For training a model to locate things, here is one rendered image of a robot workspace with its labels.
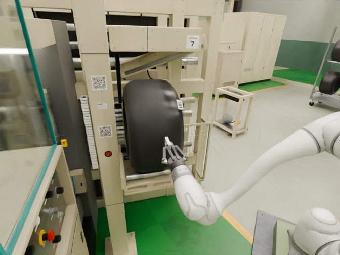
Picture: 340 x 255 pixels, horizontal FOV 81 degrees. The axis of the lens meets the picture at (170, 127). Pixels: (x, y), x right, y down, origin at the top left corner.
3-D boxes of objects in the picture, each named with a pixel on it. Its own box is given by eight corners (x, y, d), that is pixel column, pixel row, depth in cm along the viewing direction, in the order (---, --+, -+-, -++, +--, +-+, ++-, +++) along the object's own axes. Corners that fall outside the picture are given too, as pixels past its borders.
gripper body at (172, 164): (189, 164, 86) (183, 150, 93) (171, 167, 84) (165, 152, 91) (187, 176, 90) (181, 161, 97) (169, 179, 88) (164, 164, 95)
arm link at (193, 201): (167, 182, 79) (180, 196, 88) (178, 217, 67) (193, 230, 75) (190, 168, 79) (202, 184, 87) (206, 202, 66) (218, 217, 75)
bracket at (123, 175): (122, 190, 126) (120, 178, 122) (118, 155, 160) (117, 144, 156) (127, 189, 127) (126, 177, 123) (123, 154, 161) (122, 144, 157)
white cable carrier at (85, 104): (92, 169, 128) (80, 98, 107) (93, 164, 132) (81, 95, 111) (99, 168, 129) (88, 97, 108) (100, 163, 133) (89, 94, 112)
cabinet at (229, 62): (216, 97, 578) (222, 52, 522) (203, 92, 619) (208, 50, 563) (237, 93, 623) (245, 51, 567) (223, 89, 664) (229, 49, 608)
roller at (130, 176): (125, 181, 130) (125, 179, 127) (124, 175, 132) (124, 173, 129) (175, 173, 139) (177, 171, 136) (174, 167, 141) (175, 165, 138)
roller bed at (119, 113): (101, 144, 164) (97, 111, 151) (102, 136, 177) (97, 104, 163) (126, 142, 169) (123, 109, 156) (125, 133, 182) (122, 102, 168)
